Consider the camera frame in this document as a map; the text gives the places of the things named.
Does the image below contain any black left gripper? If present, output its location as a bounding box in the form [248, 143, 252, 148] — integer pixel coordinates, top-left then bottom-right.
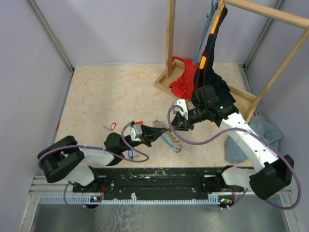
[120, 124, 168, 153]

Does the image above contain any yellow hanger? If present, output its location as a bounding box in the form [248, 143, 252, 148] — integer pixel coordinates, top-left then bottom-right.
[199, 0, 225, 69]

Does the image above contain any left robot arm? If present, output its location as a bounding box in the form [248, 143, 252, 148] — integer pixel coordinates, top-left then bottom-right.
[37, 122, 168, 192]

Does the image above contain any white cable duct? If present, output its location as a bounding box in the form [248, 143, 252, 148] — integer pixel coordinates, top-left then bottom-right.
[38, 193, 242, 204]

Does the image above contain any grey-blue hanger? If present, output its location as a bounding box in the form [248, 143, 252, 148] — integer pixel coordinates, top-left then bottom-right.
[192, 0, 219, 65]

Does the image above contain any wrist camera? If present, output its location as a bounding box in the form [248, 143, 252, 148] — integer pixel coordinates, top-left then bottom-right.
[130, 124, 143, 142]
[171, 99, 189, 120]

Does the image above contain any red t-shirt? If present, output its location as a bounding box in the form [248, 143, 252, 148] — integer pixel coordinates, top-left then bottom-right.
[169, 57, 199, 100]

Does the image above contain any blue tag key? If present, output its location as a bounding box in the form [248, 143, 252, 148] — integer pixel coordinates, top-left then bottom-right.
[128, 149, 139, 160]

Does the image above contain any large keyring with blue grip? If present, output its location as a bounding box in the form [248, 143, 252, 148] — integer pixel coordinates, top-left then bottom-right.
[153, 119, 183, 153]

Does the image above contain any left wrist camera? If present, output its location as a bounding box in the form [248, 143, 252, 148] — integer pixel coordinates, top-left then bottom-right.
[130, 124, 143, 142]

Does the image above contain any navy jersey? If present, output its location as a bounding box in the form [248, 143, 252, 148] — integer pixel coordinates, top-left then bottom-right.
[191, 4, 236, 107]

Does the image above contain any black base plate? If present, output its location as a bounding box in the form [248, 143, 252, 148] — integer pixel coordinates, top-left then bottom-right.
[45, 164, 247, 201]

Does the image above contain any wooden clothes rack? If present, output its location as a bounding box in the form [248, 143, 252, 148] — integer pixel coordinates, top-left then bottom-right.
[154, 0, 309, 127]

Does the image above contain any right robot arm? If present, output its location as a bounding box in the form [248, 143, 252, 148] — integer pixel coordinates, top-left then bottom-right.
[168, 85, 295, 200]

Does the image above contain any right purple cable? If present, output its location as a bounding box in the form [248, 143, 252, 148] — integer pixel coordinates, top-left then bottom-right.
[167, 104, 302, 210]

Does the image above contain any light blue t-shirt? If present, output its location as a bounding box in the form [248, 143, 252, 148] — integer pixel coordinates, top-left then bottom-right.
[225, 115, 283, 163]

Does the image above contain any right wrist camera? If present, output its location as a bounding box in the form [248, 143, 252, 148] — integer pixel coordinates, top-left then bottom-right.
[171, 99, 189, 120]

